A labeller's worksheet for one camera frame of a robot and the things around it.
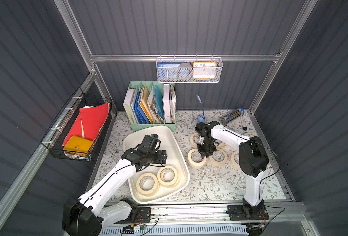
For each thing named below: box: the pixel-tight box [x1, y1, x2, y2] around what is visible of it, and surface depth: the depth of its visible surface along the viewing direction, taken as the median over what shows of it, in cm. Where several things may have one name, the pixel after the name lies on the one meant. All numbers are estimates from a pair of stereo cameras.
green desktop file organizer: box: [122, 81, 177, 133], surface depth 101 cm
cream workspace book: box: [122, 88, 137, 125], surface depth 95 cm
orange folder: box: [140, 85, 153, 124], surface depth 99 cm
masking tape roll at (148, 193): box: [136, 172, 160, 198], surface depth 79 cm
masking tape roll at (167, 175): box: [157, 165, 179, 187], surface depth 84 cm
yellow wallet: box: [62, 135, 94, 154], surface depth 65 cm
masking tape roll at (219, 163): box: [208, 148, 228, 167], surface depth 92 cm
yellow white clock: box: [192, 61, 217, 81], surface depth 90 cm
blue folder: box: [133, 92, 151, 125], surface depth 98 cm
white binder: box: [162, 83, 172, 124], surface depth 98 cm
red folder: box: [61, 102, 109, 147], surface depth 76 cm
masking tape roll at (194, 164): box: [187, 147, 207, 169], surface depth 88 cm
